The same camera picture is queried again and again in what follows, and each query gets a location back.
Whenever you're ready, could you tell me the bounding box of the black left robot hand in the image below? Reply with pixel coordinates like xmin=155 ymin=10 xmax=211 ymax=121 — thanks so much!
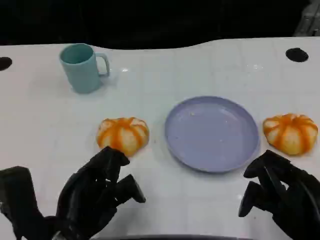
xmin=55 ymin=145 xmax=147 ymax=240

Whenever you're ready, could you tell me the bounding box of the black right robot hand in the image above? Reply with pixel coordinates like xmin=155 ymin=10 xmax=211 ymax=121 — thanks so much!
xmin=238 ymin=149 xmax=320 ymax=240

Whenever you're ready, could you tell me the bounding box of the orange and white bread roll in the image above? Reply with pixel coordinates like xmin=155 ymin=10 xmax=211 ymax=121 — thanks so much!
xmin=262 ymin=112 xmax=319 ymax=157
xmin=96 ymin=116 xmax=150 ymax=158

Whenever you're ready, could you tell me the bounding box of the lilac plate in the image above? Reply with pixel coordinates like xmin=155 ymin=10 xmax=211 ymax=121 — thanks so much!
xmin=164 ymin=95 xmax=260 ymax=174

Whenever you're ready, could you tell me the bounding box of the pale green mug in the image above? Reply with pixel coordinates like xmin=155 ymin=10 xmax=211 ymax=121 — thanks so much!
xmin=58 ymin=43 xmax=111 ymax=95

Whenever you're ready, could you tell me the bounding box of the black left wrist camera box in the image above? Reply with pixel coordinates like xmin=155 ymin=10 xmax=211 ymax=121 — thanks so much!
xmin=0 ymin=166 xmax=46 ymax=240

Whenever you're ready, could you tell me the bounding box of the black table cable hole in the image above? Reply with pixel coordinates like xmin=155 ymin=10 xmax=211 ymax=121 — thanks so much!
xmin=0 ymin=56 xmax=13 ymax=71
xmin=285 ymin=47 xmax=309 ymax=63

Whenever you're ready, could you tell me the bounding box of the grey metal frame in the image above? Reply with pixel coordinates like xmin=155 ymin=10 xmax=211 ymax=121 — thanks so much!
xmin=292 ymin=0 xmax=320 ymax=38

